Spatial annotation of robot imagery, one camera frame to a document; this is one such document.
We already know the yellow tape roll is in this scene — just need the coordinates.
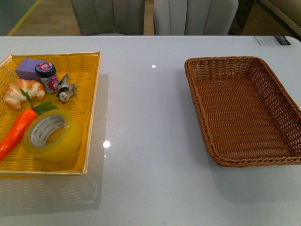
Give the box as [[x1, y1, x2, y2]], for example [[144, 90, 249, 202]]
[[23, 109, 83, 163]]

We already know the yellow woven basket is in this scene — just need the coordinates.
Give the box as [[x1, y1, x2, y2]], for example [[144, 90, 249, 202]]
[[0, 52, 101, 178]]

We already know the brown wicker basket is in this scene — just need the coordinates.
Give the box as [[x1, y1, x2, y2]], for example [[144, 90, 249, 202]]
[[184, 56, 301, 167]]

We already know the panda figurine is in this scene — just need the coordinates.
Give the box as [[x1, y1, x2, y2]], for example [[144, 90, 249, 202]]
[[56, 74, 77, 104]]

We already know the right grey chair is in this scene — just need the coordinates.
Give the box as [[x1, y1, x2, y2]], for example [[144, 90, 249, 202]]
[[153, 0, 239, 36]]

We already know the grey chair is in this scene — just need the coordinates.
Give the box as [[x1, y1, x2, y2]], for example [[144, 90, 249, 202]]
[[71, 0, 145, 36], [153, 0, 239, 36]]

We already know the left grey chair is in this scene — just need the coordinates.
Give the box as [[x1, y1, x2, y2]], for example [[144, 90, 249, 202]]
[[71, 0, 145, 36]]

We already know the small dark labelled jar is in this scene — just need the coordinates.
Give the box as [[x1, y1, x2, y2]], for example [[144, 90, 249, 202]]
[[35, 61, 59, 93]]

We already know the orange toy carrot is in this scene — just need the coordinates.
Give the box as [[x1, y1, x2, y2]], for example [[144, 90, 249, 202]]
[[0, 96, 57, 160]]

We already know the purple block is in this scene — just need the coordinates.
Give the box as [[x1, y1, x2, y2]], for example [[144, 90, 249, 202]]
[[16, 58, 44, 83]]

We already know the toy croissant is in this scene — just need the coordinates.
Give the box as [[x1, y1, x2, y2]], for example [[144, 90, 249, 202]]
[[3, 79, 46, 110]]

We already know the dark table sticker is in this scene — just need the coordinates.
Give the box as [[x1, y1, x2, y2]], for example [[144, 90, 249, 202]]
[[254, 35, 291, 45]]

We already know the beige sofa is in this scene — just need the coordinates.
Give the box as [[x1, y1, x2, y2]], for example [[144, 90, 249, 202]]
[[259, 0, 301, 39]]

